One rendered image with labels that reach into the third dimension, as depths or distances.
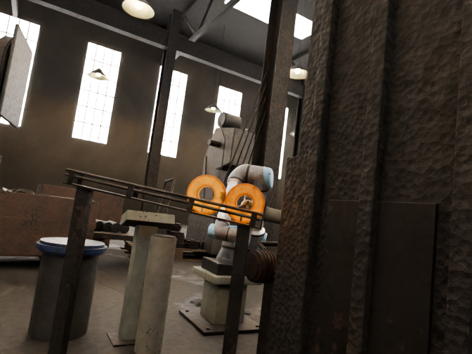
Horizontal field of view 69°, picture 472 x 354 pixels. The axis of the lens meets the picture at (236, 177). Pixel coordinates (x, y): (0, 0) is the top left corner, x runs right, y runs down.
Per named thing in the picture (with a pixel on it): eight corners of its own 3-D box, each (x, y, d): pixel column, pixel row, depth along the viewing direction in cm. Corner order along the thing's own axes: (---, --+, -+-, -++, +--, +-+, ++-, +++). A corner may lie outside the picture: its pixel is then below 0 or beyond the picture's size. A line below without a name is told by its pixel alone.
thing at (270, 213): (286, 226, 129) (289, 211, 130) (263, 221, 130) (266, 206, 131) (284, 226, 135) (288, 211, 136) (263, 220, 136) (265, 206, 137)
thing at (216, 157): (182, 239, 739) (199, 110, 770) (228, 241, 809) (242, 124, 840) (218, 248, 623) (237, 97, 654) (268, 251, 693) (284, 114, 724)
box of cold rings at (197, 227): (251, 256, 578) (258, 204, 587) (285, 267, 496) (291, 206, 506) (182, 252, 520) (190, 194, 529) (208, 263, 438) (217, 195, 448)
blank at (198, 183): (230, 179, 134) (230, 180, 138) (191, 170, 136) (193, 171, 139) (220, 218, 133) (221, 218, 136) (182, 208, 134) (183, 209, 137)
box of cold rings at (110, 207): (102, 240, 543) (110, 193, 551) (116, 248, 474) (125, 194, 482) (27, 236, 486) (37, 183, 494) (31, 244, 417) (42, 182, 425)
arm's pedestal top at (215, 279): (192, 272, 219) (193, 266, 219) (236, 273, 234) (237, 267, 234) (213, 284, 191) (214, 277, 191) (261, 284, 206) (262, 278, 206)
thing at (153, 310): (164, 355, 153) (180, 237, 159) (138, 358, 147) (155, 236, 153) (156, 345, 163) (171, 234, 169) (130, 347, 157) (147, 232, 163)
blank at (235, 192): (268, 187, 133) (268, 188, 136) (229, 179, 134) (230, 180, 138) (260, 227, 131) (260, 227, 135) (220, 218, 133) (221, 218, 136)
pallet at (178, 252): (200, 253, 531) (204, 225, 535) (221, 263, 458) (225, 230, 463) (120, 248, 480) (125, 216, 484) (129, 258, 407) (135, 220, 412)
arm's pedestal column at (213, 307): (178, 312, 217) (184, 271, 220) (233, 311, 236) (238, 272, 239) (204, 336, 182) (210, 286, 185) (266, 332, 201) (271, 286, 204)
